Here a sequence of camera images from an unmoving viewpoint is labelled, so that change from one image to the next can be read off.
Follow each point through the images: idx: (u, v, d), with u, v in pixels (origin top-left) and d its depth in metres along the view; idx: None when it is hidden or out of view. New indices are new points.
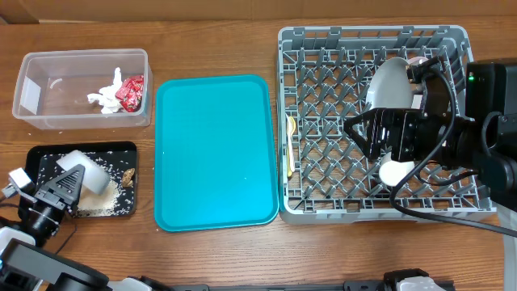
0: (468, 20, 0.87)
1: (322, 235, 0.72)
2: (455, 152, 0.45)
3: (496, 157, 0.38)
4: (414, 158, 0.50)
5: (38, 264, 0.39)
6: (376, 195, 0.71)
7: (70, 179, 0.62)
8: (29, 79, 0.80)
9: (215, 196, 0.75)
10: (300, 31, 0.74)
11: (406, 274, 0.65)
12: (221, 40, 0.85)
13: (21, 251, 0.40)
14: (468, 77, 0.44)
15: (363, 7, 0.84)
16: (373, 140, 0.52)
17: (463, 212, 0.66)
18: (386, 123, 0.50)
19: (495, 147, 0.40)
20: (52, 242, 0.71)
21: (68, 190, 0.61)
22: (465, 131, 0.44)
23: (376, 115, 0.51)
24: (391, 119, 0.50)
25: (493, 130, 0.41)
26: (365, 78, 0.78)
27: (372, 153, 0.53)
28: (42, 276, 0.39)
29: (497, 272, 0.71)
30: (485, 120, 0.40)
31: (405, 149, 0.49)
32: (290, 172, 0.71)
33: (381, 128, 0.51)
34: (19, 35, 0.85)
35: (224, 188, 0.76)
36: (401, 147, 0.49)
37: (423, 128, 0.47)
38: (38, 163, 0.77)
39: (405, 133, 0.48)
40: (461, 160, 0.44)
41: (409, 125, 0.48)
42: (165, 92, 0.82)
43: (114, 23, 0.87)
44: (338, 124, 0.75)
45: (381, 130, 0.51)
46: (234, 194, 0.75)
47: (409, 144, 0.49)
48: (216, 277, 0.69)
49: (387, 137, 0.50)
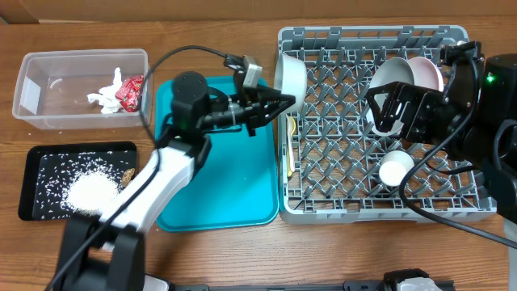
0: (468, 20, 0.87)
1: (322, 235, 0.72)
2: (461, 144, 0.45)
3: (506, 171, 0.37)
4: (422, 141, 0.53)
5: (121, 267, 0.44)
6: (376, 195, 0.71)
7: (274, 106, 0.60)
8: (29, 79, 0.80)
9: (215, 196, 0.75)
10: (300, 31, 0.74)
11: (405, 274, 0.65)
12: (221, 41, 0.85)
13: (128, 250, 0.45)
14: (487, 76, 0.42)
15: (363, 7, 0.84)
16: (387, 113, 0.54)
17: (463, 212, 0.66)
18: (404, 99, 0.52)
19: (506, 158, 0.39)
20: (52, 242, 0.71)
21: (266, 114, 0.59)
22: (476, 128, 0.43)
23: (397, 88, 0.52)
24: (410, 96, 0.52)
25: (506, 141, 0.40)
26: (365, 78, 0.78)
27: (383, 125, 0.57)
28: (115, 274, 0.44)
29: (498, 272, 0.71)
30: (500, 129, 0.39)
31: (416, 130, 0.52)
32: (290, 172, 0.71)
33: (397, 102, 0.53)
34: (18, 35, 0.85)
35: (224, 189, 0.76)
36: (412, 127, 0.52)
37: (439, 111, 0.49)
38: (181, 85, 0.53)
39: (420, 114, 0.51)
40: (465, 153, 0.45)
41: (426, 107, 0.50)
42: (165, 91, 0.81)
43: (114, 23, 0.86)
44: (338, 124, 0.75)
45: (397, 104, 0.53)
46: (233, 196, 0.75)
47: (422, 125, 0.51)
48: (216, 277, 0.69)
49: (401, 112, 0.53)
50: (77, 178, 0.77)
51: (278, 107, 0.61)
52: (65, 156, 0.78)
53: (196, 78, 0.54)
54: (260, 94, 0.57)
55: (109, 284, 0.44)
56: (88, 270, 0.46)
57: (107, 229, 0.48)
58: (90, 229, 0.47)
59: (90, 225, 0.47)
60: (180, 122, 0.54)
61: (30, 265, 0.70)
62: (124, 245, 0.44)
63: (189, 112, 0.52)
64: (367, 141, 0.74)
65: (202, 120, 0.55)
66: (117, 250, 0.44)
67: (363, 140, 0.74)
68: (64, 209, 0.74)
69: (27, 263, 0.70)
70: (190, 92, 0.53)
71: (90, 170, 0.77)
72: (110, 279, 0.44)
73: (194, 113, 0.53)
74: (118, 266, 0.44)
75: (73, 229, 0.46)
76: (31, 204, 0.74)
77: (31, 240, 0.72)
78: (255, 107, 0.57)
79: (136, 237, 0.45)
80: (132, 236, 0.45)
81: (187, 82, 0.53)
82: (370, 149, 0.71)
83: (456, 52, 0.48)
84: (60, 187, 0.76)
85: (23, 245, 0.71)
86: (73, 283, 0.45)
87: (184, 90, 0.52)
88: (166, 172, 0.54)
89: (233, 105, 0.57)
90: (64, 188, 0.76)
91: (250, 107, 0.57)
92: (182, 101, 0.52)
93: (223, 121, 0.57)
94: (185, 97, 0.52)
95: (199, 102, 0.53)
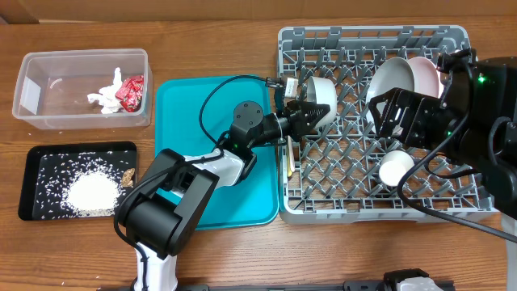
0: (468, 20, 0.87)
1: (322, 235, 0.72)
2: (458, 145, 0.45)
3: (502, 166, 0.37)
4: (423, 145, 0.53)
5: (193, 197, 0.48)
6: (376, 195, 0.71)
7: (312, 115, 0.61)
8: (29, 79, 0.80)
9: (220, 197, 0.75)
10: (300, 31, 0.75)
11: (405, 274, 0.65)
12: (220, 40, 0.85)
13: (203, 185, 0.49)
14: (479, 77, 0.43)
15: (363, 7, 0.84)
16: (386, 118, 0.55)
17: (463, 212, 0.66)
18: (403, 104, 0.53)
19: (502, 154, 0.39)
20: (52, 242, 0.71)
21: (308, 122, 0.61)
22: (472, 128, 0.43)
23: (395, 94, 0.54)
24: (409, 101, 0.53)
25: (501, 137, 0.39)
26: (365, 78, 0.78)
27: (382, 131, 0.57)
28: (187, 200, 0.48)
29: (498, 272, 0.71)
30: (492, 127, 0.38)
31: (414, 135, 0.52)
32: (290, 172, 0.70)
33: (397, 107, 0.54)
34: (19, 35, 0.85)
35: (229, 191, 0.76)
36: (411, 130, 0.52)
37: (437, 117, 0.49)
38: (238, 111, 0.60)
39: (419, 119, 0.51)
40: (463, 154, 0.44)
41: (424, 111, 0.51)
42: (166, 91, 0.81)
43: (114, 23, 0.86)
44: (338, 124, 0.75)
45: (397, 110, 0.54)
46: (237, 196, 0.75)
47: (421, 129, 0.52)
48: (216, 277, 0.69)
49: (401, 118, 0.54)
50: (77, 178, 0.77)
51: (316, 117, 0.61)
52: (65, 155, 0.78)
53: (254, 107, 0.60)
54: (299, 104, 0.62)
55: (174, 213, 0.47)
56: (154, 199, 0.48)
57: (182, 172, 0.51)
58: (178, 162, 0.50)
59: (176, 160, 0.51)
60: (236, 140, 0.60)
61: (30, 265, 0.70)
62: (203, 182, 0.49)
63: (245, 136, 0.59)
64: (367, 141, 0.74)
65: (254, 140, 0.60)
66: (194, 186, 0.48)
67: (363, 140, 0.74)
68: (64, 209, 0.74)
69: (27, 263, 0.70)
70: (248, 121, 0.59)
71: (90, 170, 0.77)
72: (178, 208, 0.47)
73: (250, 137, 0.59)
74: (190, 200, 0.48)
75: (162, 159, 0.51)
76: (31, 204, 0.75)
77: (31, 240, 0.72)
78: (299, 117, 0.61)
79: (212, 179, 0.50)
80: (209, 178, 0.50)
81: (248, 111, 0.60)
82: (370, 149, 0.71)
83: (451, 60, 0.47)
84: (60, 187, 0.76)
85: (23, 245, 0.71)
86: (137, 205, 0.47)
87: (243, 118, 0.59)
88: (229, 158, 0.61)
89: (279, 120, 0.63)
90: (64, 188, 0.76)
91: (294, 115, 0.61)
92: (241, 126, 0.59)
93: (273, 136, 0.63)
94: (243, 123, 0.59)
95: (255, 128, 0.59)
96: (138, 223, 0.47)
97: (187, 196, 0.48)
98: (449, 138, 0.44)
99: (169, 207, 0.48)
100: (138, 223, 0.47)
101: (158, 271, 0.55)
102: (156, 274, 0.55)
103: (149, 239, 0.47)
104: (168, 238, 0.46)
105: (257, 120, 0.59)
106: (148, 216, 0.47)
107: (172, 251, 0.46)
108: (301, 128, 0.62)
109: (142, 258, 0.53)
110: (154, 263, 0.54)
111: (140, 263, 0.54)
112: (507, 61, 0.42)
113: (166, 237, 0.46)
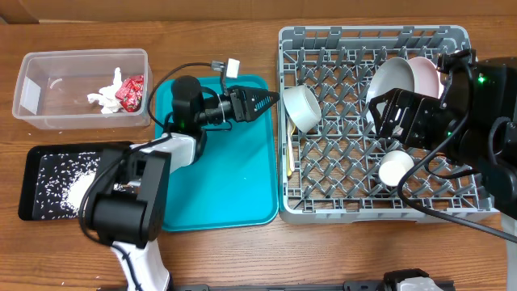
0: (468, 20, 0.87)
1: (322, 235, 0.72)
2: (458, 145, 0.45)
3: (501, 166, 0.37)
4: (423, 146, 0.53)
5: (149, 183, 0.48)
6: (376, 195, 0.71)
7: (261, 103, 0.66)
8: (29, 79, 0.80)
9: (205, 191, 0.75)
10: (300, 31, 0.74)
11: (406, 274, 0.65)
12: (221, 40, 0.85)
13: (155, 164, 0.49)
14: (479, 78, 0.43)
15: (363, 7, 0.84)
16: (386, 118, 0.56)
17: (463, 212, 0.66)
18: (403, 104, 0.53)
19: (502, 154, 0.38)
20: (52, 242, 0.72)
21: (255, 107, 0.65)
22: (471, 128, 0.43)
23: (395, 94, 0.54)
24: (408, 101, 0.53)
25: (500, 137, 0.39)
26: (365, 78, 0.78)
27: (382, 131, 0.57)
28: (145, 186, 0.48)
29: (498, 272, 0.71)
30: (492, 128, 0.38)
31: (414, 135, 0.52)
32: (290, 172, 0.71)
33: (397, 107, 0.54)
34: (19, 35, 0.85)
35: (188, 179, 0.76)
36: (411, 131, 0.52)
37: (437, 117, 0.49)
38: (176, 87, 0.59)
39: (418, 119, 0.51)
40: (463, 154, 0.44)
41: (424, 112, 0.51)
42: (166, 92, 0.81)
43: (114, 22, 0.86)
44: (338, 124, 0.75)
45: (397, 111, 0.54)
46: (224, 191, 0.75)
47: (421, 130, 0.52)
48: (216, 277, 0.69)
49: (401, 119, 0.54)
50: (77, 178, 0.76)
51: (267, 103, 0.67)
52: (65, 155, 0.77)
53: (192, 81, 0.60)
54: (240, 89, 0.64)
55: (137, 200, 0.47)
56: (115, 194, 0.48)
57: (134, 162, 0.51)
58: (123, 151, 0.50)
59: (123, 152, 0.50)
60: (180, 119, 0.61)
61: (30, 264, 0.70)
62: (154, 163, 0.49)
63: (187, 109, 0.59)
64: (367, 141, 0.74)
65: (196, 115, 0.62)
66: (148, 170, 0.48)
67: (363, 140, 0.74)
68: (64, 209, 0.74)
69: (27, 263, 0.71)
70: (187, 94, 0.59)
71: (90, 170, 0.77)
72: (140, 195, 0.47)
73: (191, 109, 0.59)
74: (147, 184, 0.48)
75: (108, 155, 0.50)
76: (31, 204, 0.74)
77: (31, 240, 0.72)
78: (241, 96, 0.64)
79: (163, 157, 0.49)
80: (159, 156, 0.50)
81: (187, 85, 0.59)
82: (370, 149, 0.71)
83: (452, 61, 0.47)
84: (60, 187, 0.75)
85: (23, 245, 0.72)
86: (98, 204, 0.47)
87: (182, 92, 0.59)
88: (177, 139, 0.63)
89: (222, 103, 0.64)
90: (64, 188, 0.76)
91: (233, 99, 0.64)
92: (182, 100, 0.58)
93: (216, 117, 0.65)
94: (182, 95, 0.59)
95: (195, 100, 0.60)
96: (106, 222, 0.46)
97: (143, 183, 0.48)
98: (447, 138, 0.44)
99: (130, 196, 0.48)
100: (105, 222, 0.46)
101: (144, 263, 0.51)
102: (141, 267, 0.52)
103: (120, 234, 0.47)
104: (140, 225, 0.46)
105: (195, 90, 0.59)
106: (112, 212, 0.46)
107: (148, 238, 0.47)
108: (241, 111, 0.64)
109: (122, 255, 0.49)
110: (138, 258, 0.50)
111: (123, 261, 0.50)
112: (507, 61, 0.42)
113: (137, 225, 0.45)
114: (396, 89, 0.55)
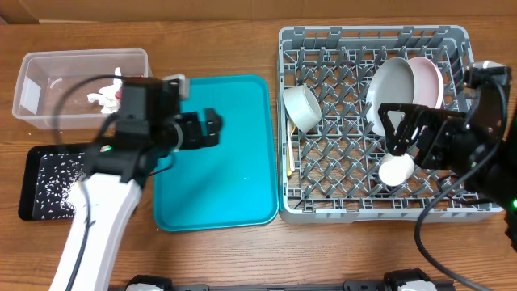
0: (468, 20, 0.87)
1: (322, 235, 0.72)
2: (483, 179, 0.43)
3: None
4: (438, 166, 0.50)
5: None
6: (376, 195, 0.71)
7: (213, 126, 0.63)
8: (30, 79, 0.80)
9: (204, 192, 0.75)
10: (300, 31, 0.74)
11: (406, 274, 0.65)
12: (221, 40, 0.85)
13: None
14: None
15: (363, 7, 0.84)
16: (401, 137, 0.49)
17: (463, 212, 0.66)
18: (422, 124, 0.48)
19: None
20: (52, 242, 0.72)
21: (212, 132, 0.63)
22: (501, 166, 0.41)
23: (414, 112, 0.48)
24: (428, 120, 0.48)
25: None
26: (365, 78, 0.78)
27: (397, 150, 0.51)
28: None
29: (498, 272, 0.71)
30: None
31: (432, 158, 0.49)
32: (290, 171, 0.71)
33: (415, 128, 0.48)
34: (19, 35, 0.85)
35: (182, 181, 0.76)
36: (429, 153, 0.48)
37: (459, 139, 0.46)
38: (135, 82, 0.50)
39: (439, 141, 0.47)
40: (488, 189, 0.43)
41: (445, 133, 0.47)
42: None
43: (114, 22, 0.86)
44: (338, 124, 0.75)
45: (414, 130, 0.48)
46: (223, 194, 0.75)
47: (439, 151, 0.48)
48: (216, 277, 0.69)
49: (418, 139, 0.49)
50: (77, 178, 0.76)
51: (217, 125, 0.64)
52: (65, 155, 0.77)
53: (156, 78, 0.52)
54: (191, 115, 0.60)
55: None
56: None
57: None
58: None
59: None
60: (127, 114, 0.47)
61: (30, 264, 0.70)
62: None
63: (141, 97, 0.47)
64: (367, 141, 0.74)
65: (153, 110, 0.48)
66: None
67: (363, 140, 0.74)
68: (64, 209, 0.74)
69: (27, 263, 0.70)
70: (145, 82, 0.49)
71: None
72: None
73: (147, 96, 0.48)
74: None
75: None
76: (31, 204, 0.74)
77: (31, 240, 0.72)
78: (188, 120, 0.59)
79: None
80: None
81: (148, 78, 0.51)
82: (370, 149, 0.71)
83: (481, 77, 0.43)
84: (60, 187, 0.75)
85: (23, 245, 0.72)
86: None
87: (140, 81, 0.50)
88: (102, 218, 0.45)
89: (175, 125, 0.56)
90: (64, 188, 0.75)
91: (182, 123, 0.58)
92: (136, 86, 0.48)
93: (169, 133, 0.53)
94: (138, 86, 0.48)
95: (154, 89, 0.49)
96: None
97: None
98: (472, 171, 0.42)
99: None
100: None
101: None
102: None
103: None
104: None
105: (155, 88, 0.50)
106: None
107: None
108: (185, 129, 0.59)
109: None
110: None
111: None
112: None
113: None
114: (416, 105, 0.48)
